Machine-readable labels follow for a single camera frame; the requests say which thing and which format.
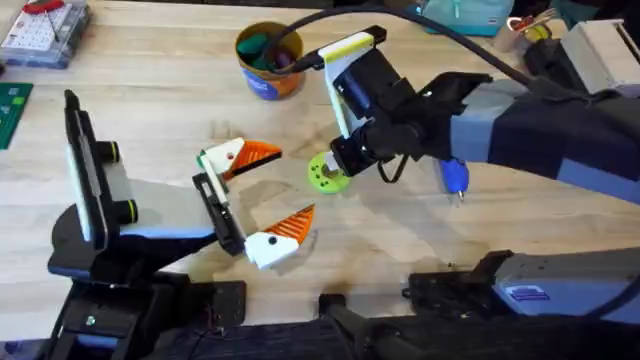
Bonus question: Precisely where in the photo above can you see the teal bag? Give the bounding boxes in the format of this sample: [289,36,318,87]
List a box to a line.
[418,0,516,38]

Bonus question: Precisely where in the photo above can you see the left wrist upright plate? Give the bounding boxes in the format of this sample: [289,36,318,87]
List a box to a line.
[63,89,140,252]

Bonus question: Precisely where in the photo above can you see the yellow tape roll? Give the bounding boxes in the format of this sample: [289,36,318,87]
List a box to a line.
[523,23,553,45]

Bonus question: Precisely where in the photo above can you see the red-handled tool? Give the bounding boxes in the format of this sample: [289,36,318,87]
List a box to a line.
[21,0,67,15]

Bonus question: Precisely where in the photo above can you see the blue electric screwdriver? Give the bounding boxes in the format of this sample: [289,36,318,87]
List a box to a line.
[437,157,472,204]

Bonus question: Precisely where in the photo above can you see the right wrist upright plate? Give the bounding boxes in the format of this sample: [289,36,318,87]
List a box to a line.
[317,24,389,142]

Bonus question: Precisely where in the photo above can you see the wrist upright plate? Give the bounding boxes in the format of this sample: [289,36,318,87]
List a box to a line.
[317,24,389,142]
[63,89,140,252]

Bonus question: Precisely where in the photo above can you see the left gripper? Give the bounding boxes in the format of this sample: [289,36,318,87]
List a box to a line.
[102,136,317,272]

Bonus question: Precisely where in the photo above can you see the green board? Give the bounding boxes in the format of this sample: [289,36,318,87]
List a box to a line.
[0,81,35,151]

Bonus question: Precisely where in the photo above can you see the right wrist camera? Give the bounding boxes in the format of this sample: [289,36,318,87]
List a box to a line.
[333,48,407,124]

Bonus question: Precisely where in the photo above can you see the tub with toys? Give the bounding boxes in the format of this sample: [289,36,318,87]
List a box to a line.
[234,20,307,102]

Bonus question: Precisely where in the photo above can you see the green disc with holes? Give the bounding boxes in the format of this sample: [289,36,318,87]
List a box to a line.
[306,150,352,196]

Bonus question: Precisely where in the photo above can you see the clear box of small parts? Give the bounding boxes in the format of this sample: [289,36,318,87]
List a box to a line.
[0,0,92,70]

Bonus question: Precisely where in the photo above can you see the white box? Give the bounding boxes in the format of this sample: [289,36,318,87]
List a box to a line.
[558,18,640,97]

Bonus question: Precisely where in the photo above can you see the thick black cable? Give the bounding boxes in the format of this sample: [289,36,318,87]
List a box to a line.
[269,3,539,87]

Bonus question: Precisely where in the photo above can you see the scissors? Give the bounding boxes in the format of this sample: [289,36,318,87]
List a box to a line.
[505,6,557,35]

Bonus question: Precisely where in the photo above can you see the black rail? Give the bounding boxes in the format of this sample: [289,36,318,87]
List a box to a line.
[149,293,640,360]

